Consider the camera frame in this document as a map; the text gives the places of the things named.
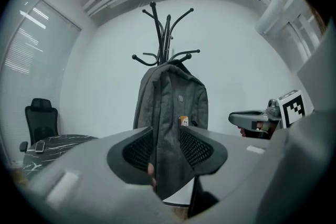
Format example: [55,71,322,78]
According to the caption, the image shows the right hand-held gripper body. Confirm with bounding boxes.
[266,89,308,135]

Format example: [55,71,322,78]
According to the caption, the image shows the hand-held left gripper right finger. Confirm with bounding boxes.
[179,125,279,224]

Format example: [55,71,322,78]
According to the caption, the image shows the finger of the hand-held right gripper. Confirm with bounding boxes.
[228,110,270,131]

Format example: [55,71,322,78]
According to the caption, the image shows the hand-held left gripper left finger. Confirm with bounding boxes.
[15,125,184,224]

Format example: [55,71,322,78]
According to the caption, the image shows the dark grey backpack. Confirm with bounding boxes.
[133,60,209,200]

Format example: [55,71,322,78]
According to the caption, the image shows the black coat stand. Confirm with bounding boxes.
[132,1,203,218]

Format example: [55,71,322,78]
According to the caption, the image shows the person's right hand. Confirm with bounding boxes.
[238,124,263,138]

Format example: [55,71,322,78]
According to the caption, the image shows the person's left hand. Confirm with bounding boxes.
[146,162,158,194]

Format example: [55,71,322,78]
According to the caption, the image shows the black marble round table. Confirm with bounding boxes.
[22,133,99,179]

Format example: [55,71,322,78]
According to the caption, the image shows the person's top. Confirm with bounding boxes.
[257,18,336,224]

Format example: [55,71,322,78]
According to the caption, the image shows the black mesh office chair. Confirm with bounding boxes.
[19,98,58,153]

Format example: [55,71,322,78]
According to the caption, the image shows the white wrapped pipe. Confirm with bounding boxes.
[256,0,299,35]

